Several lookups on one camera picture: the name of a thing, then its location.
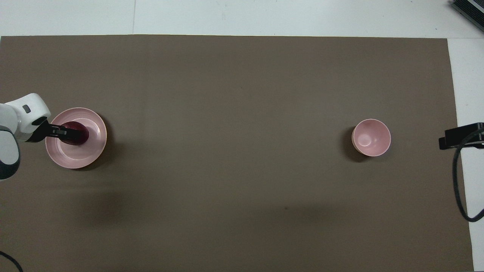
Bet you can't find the pink plate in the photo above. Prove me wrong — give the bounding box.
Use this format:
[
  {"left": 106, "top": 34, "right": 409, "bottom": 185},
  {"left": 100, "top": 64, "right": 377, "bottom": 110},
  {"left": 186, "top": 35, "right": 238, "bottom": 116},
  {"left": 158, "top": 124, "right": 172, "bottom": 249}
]
[{"left": 45, "top": 107, "right": 108, "bottom": 169}]

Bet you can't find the dark red apple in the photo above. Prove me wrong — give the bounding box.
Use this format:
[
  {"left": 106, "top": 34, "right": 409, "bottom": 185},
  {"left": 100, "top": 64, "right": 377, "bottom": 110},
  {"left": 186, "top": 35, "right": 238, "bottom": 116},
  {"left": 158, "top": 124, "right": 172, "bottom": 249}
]
[{"left": 60, "top": 121, "right": 90, "bottom": 146}]

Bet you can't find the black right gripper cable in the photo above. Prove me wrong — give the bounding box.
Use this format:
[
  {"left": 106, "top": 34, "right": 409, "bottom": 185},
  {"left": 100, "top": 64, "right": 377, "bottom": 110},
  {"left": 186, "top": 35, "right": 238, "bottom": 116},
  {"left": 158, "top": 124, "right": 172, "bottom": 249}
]
[{"left": 453, "top": 130, "right": 484, "bottom": 222}]

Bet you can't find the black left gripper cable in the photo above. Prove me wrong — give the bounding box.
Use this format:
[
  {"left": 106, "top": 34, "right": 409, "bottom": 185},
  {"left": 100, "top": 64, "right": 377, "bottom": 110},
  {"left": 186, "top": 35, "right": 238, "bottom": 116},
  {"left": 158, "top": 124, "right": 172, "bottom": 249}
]
[{"left": 0, "top": 251, "right": 24, "bottom": 272}]

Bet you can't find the black slatted equipment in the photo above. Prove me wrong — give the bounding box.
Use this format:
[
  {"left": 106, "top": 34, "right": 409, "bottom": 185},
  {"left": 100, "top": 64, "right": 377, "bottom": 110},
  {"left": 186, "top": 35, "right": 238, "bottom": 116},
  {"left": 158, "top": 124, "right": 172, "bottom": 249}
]
[{"left": 451, "top": 0, "right": 484, "bottom": 32}]

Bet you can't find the brown table mat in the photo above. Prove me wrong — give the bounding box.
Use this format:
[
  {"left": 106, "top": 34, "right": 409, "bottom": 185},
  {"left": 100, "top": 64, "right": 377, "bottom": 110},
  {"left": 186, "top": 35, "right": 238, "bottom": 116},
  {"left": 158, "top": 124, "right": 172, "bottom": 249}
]
[{"left": 0, "top": 35, "right": 474, "bottom": 272}]

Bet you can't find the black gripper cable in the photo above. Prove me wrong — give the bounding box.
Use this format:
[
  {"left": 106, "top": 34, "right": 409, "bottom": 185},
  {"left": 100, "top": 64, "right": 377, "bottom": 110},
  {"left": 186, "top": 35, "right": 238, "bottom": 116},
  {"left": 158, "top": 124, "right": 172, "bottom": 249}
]
[
  {"left": 453, "top": 130, "right": 484, "bottom": 222},
  {"left": 0, "top": 251, "right": 24, "bottom": 272}
]

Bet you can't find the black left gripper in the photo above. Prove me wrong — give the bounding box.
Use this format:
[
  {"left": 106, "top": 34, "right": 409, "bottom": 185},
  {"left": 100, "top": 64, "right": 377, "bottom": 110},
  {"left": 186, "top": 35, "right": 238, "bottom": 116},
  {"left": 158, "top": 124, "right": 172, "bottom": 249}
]
[{"left": 26, "top": 120, "right": 68, "bottom": 143}]

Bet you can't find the pink bowl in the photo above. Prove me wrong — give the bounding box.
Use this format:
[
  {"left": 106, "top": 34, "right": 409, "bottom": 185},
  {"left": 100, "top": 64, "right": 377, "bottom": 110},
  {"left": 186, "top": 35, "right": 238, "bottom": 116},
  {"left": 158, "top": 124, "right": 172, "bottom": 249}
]
[{"left": 351, "top": 119, "right": 392, "bottom": 157}]

